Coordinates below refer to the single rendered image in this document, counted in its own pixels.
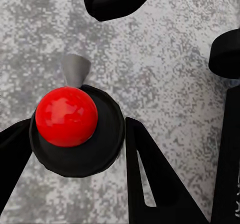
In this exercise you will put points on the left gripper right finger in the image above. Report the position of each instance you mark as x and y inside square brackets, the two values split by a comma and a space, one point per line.
[174, 203]

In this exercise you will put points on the insectifuge atomizer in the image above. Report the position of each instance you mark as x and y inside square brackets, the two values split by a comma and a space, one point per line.
[77, 130]

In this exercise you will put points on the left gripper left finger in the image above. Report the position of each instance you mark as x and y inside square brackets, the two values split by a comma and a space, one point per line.
[15, 151]

